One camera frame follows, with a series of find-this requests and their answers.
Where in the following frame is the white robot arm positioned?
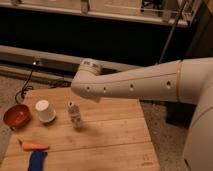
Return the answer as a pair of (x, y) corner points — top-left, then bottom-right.
(71, 57), (213, 171)

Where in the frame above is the small clear plastic bottle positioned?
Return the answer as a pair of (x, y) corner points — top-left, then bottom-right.
(68, 101), (82, 129)

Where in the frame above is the wooden table board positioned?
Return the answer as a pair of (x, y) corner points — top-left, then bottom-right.
(0, 88), (160, 171)

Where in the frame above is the white upside-down cup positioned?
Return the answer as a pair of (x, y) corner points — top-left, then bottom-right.
(35, 100), (56, 123)

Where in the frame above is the red bowl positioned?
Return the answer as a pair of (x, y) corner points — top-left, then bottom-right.
(3, 104), (31, 129)

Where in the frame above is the blue cloth object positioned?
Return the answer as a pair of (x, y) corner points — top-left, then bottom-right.
(27, 150), (48, 171)

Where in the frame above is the orange carrot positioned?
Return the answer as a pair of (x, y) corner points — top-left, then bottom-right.
(18, 140), (49, 151)

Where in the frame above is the black diagonal pole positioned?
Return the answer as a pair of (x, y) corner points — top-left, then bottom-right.
(157, 0), (187, 64)

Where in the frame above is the black cable on floor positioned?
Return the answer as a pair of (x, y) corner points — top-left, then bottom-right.
(14, 59), (41, 104)

